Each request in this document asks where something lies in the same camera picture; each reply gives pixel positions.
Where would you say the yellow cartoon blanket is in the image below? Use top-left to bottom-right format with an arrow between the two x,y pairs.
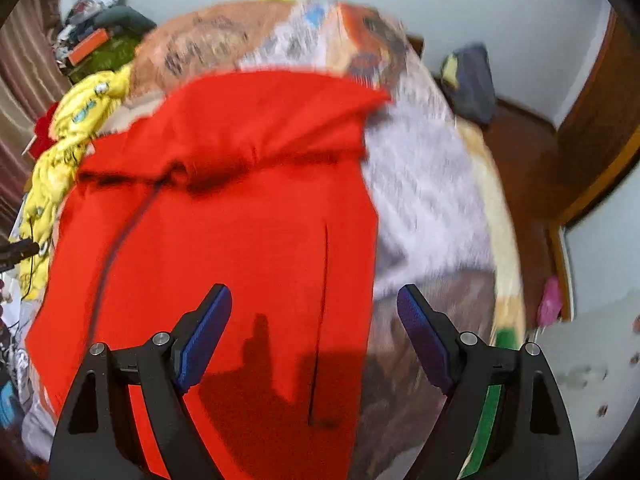
18,63 -> 132,300

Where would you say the red cloth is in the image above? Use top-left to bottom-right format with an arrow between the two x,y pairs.
27,102 -> 58,160

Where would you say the orange box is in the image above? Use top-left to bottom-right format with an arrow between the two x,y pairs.
67,28 -> 110,66

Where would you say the striped brown curtain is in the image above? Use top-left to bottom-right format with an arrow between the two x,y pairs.
0,0 -> 70,236

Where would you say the brown wooden door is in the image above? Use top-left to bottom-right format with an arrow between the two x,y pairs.
558,12 -> 639,224

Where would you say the pink slipper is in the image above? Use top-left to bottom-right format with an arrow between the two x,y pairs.
537,276 -> 563,326

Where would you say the red jacket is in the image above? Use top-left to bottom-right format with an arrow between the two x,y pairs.
26,70 -> 390,479

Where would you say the dark grey cloth pile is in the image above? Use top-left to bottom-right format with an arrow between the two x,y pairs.
93,6 -> 156,36

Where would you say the dark blue bag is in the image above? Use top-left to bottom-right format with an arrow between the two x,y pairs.
440,42 -> 497,127

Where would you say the newspaper print bed sheet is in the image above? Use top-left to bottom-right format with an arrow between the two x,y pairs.
14,0 -> 524,479

